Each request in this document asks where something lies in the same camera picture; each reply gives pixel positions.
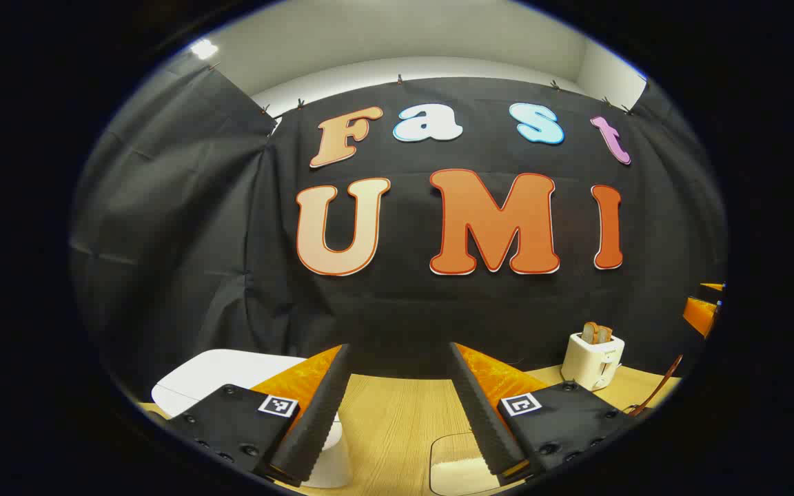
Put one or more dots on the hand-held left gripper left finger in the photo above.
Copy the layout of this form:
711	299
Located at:
314	413

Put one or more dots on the white rice cooker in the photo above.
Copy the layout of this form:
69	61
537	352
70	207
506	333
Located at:
211	372

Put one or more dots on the white toaster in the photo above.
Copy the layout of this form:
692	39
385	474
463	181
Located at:
590	362

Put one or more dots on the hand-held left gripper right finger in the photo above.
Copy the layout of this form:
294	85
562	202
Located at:
483	413

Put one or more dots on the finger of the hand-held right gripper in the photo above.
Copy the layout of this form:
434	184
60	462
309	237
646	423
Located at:
700	315
713	285

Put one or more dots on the toasted bread slice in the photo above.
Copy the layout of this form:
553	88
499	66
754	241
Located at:
604	335
589	333

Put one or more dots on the clear plastic rice container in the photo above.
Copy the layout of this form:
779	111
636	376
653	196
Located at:
455	458

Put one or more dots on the ceiling light panel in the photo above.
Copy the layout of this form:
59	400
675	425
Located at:
203	49

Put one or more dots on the black backdrop cloth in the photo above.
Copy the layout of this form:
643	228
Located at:
404	310

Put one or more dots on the brown wooden spoon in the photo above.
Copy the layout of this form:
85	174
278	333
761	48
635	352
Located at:
662	386

